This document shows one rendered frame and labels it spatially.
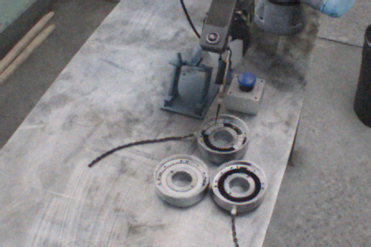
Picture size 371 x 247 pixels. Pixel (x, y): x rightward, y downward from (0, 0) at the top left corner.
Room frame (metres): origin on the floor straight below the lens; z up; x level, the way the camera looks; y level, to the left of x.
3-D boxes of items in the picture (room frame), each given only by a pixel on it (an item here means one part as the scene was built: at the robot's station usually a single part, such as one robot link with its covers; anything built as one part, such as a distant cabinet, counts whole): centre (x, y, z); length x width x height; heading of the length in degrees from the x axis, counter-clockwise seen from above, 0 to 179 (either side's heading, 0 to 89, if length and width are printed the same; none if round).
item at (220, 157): (0.64, -0.02, 0.82); 0.10 x 0.10 x 0.04
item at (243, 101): (0.78, -0.08, 0.82); 0.08 x 0.07 x 0.05; 162
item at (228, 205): (0.52, -0.05, 0.82); 0.10 x 0.10 x 0.04
